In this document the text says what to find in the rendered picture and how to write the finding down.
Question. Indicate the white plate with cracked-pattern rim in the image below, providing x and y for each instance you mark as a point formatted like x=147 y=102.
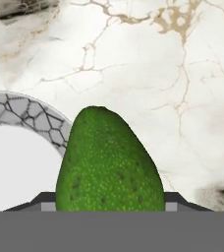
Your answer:
x=15 y=164

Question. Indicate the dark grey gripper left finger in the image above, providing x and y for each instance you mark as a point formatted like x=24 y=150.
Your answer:
x=42 y=202

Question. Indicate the green avocado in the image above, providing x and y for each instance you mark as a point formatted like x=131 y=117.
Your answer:
x=109 y=164

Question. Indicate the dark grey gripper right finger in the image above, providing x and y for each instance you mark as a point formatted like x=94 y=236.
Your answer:
x=179 y=202

